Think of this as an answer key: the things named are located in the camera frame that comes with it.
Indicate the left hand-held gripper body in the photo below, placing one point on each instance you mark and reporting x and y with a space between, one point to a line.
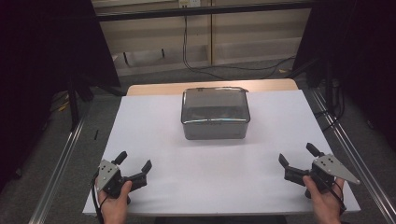
107 174

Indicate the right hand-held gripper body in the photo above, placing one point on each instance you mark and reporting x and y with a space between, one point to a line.
330 166

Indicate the clear plastic box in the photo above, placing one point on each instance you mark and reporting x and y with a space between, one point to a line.
214 131

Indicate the clear plastic box lid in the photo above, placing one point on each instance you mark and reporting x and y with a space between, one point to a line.
214 104

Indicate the person's left hand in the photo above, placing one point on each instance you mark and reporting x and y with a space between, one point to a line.
115 210

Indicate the person's right hand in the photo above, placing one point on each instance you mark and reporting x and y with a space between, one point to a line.
325 207

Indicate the black metal stand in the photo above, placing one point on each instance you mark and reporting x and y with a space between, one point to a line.
74 105

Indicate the white table mat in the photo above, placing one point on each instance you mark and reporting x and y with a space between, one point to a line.
211 174

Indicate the wooden table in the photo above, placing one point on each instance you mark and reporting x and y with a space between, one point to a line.
155 88

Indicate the dark curtain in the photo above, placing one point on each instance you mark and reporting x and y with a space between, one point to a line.
364 56
40 62

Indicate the black horizontal bar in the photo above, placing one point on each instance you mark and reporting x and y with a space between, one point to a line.
202 10

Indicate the white power outlet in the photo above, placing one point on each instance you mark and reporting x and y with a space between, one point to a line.
190 3

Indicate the metal floor rail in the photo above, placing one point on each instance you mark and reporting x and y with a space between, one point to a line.
57 174
358 155

